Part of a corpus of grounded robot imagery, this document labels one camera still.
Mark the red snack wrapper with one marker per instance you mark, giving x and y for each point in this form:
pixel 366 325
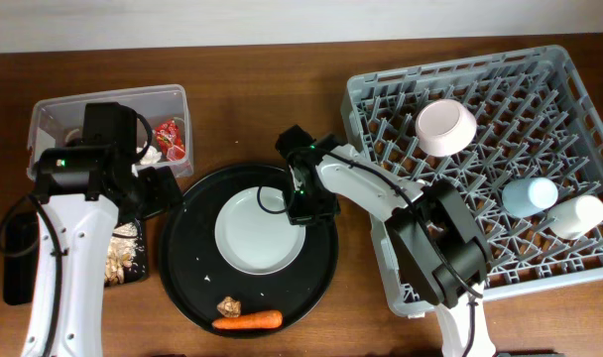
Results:
pixel 168 137

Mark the cream white cup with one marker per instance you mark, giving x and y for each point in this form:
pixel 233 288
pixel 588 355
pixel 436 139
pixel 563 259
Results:
pixel 575 217

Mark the orange carrot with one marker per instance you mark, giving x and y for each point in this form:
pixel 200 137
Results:
pixel 269 319

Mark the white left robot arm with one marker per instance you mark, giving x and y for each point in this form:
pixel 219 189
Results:
pixel 81 195

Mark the brown walnut shell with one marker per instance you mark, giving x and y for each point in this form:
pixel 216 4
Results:
pixel 229 307

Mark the white tissue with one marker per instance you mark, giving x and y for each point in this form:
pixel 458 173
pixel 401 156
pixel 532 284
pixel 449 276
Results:
pixel 152 156

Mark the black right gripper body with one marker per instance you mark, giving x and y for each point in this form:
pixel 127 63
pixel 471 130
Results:
pixel 305 203

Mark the grey bowl with food scraps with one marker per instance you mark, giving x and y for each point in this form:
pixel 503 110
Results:
pixel 254 235

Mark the clear plastic waste bin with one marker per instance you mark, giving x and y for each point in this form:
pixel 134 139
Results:
pixel 58 120

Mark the black rectangular tray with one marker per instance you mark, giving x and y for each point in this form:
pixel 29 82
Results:
pixel 19 273

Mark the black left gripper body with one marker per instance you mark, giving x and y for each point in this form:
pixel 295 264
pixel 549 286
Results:
pixel 154 193

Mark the blue plastic cup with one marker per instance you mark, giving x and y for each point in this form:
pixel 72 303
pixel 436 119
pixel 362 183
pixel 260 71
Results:
pixel 528 196

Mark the grey plastic dishwasher rack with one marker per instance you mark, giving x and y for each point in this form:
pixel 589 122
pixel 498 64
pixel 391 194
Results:
pixel 534 119

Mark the pile of rice and shells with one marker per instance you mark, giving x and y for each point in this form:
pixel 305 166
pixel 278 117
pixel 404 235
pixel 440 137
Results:
pixel 125 262

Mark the pink bowl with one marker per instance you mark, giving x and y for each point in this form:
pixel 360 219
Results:
pixel 445 127

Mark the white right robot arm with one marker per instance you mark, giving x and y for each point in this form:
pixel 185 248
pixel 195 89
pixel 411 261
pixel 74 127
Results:
pixel 440 249

